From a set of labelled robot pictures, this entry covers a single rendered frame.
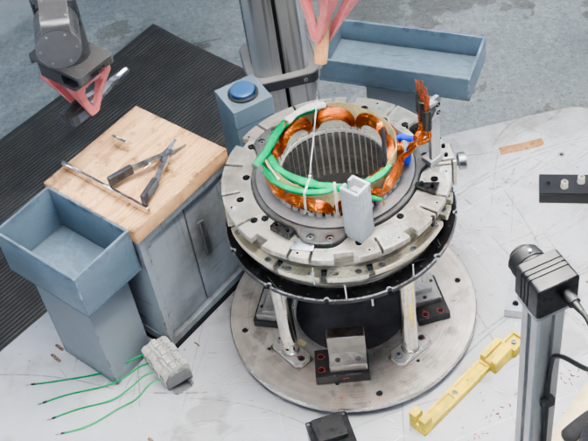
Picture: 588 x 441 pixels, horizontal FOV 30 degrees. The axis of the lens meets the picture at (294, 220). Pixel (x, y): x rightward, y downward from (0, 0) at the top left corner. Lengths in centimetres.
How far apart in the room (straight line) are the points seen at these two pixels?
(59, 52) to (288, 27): 62
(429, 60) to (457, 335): 44
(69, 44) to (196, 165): 32
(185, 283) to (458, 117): 166
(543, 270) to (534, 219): 88
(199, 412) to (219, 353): 11
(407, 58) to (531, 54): 166
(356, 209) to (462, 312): 40
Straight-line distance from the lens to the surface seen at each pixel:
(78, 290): 153
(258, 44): 192
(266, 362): 169
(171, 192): 158
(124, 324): 168
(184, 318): 175
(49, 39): 139
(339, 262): 144
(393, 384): 165
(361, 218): 140
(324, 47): 137
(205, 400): 169
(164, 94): 343
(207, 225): 169
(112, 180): 159
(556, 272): 100
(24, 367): 182
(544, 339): 106
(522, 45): 348
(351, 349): 164
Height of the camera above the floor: 216
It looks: 47 degrees down
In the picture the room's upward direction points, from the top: 10 degrees counter-clockwise
